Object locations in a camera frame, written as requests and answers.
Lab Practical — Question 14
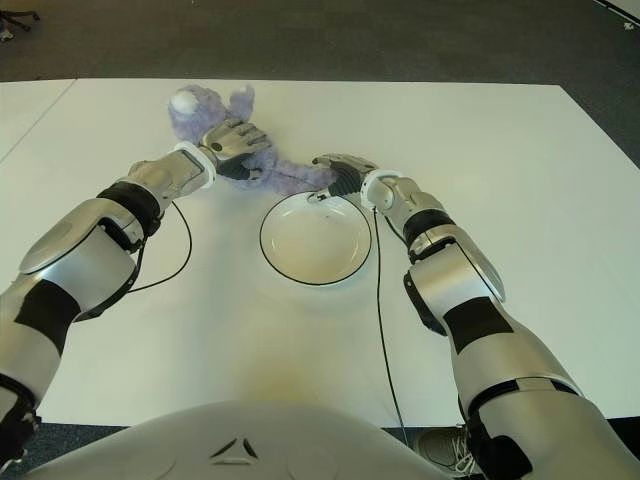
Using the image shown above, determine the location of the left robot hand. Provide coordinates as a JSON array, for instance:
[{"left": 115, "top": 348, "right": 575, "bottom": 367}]
[{"left": 199, "top": 118, "right": 272, "bottom": 182}]

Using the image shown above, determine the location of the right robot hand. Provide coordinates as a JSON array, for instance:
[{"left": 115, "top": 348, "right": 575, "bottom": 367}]
[{"left": 305, "top": 153, "right": 379, "bottom": 204}]

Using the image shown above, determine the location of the purple plush doll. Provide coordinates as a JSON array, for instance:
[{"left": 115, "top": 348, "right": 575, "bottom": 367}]
[{"left": 167, "top": 85, "right": 339, "bottom": 197}]

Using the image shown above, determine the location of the white plate black rim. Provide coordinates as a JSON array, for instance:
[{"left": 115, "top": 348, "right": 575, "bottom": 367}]
[{"left": 259, "top": 191, "right": 373, "bottom": 287}]

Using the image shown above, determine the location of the black office chair base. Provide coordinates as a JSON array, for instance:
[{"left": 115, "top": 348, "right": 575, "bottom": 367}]
[{"left": 0, "top": 0, "right": 41, "bottom": 34}]

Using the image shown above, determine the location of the silver robot torso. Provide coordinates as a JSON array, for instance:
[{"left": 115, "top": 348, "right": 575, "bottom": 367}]
[{"left": 19, "top": 399, "right": 441, "bottom": 480}]

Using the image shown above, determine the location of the grey laced sneaker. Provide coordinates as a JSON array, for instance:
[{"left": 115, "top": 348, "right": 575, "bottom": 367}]
[{"left": 414, "top": 424, "right": 482, "bottom": 474}]

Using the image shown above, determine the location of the white panel edge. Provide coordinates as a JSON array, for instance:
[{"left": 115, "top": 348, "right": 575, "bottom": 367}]
[{"left": 592, "top": 0, "right": 640, "bottom": 14}]

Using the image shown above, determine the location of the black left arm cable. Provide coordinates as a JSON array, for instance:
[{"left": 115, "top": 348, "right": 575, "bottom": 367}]
[{"left": 129, "top": 202, "right": 194, "bottom": 294}]

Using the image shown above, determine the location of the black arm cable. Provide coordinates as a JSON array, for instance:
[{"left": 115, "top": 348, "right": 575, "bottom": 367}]
[
  {"left": 129, "top": 202, "right": 194, "bottom": 294},
  {"left": 369, "top": 207, "right": 409, "bottom": 442}
]

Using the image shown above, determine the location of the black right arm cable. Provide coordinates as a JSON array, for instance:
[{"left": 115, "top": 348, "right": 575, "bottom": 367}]
[{"left": 369, "top": 207, "right": 409, "bottom": 442}]

